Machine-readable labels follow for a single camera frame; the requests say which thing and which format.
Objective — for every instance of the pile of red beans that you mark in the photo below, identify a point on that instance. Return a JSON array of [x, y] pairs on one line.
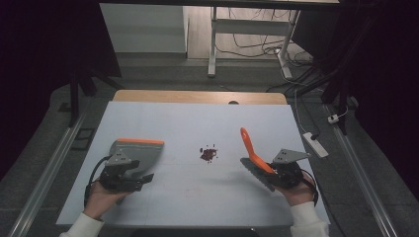
[[208, 154]]

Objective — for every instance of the white power strip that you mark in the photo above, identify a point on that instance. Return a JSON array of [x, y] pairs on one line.
[[315, 144]]

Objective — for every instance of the white table mat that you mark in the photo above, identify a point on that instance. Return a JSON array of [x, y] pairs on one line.
[[197, 197]]

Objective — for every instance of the white panel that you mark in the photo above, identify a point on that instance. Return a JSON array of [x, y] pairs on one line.
[[141, 28]]

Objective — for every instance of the white metal desk frame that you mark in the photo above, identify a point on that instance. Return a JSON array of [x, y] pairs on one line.
[[250, 27]]

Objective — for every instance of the black metal stand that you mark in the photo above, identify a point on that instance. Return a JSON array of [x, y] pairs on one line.
[[75, 95]]

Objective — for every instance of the person's right hand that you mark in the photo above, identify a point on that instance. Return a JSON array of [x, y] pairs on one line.
[[296, 195]]

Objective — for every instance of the grey dustpan with orange lip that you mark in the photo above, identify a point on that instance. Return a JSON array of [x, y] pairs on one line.
[[145, 154]]

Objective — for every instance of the wooden table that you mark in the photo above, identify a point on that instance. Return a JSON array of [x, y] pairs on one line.
[[184, 96]]

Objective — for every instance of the person's left hand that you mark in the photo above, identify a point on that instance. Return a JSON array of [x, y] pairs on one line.
[[100, 200]]

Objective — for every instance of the aluminium floor rail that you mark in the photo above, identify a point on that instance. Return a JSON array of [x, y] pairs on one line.
[[362, 184], [46, 177]]

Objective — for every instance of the small white plug adapter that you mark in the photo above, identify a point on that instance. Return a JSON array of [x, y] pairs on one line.
[[333, 118]]

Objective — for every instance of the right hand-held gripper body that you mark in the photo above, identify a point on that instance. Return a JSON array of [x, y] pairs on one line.
[[288, 173]]

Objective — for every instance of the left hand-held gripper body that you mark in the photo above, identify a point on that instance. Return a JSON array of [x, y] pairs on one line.
[[113, 176]]

